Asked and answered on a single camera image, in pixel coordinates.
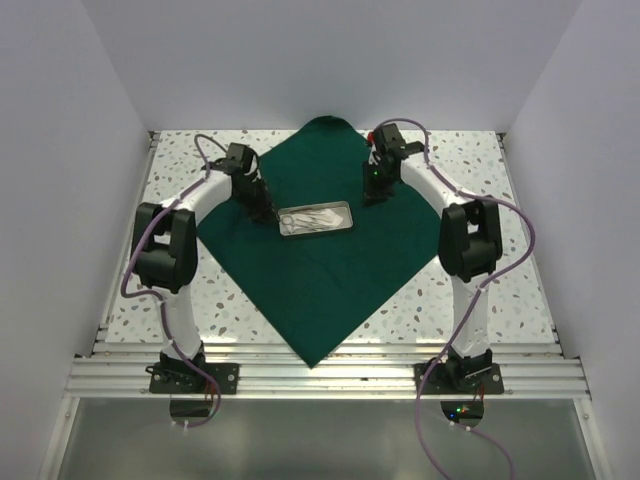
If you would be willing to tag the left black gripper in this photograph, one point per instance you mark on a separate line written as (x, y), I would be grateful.
(264, 210)

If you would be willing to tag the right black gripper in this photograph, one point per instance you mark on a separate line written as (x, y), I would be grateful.
(373, 196)

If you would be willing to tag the steel hemostat forceps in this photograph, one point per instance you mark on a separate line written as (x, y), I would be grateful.
(291, 227)

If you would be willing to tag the metal tray tin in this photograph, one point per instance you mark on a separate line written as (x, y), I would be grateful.
(340, 207)

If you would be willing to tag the green surgical cloth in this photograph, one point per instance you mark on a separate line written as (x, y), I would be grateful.
(316, 290)

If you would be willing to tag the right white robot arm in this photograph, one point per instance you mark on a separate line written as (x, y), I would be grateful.
(469, 248)

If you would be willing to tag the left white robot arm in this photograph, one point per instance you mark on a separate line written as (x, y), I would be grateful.
(164, 259)

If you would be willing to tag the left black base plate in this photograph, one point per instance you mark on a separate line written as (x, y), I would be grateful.
(164, 381)

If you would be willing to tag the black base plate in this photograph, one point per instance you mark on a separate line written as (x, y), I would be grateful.
(164, 381)
(441, 382)

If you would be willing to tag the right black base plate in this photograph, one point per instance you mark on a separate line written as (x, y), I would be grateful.
(441, 382)

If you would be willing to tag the aluminium rail frame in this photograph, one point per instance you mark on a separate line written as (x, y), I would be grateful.
(109, 420)

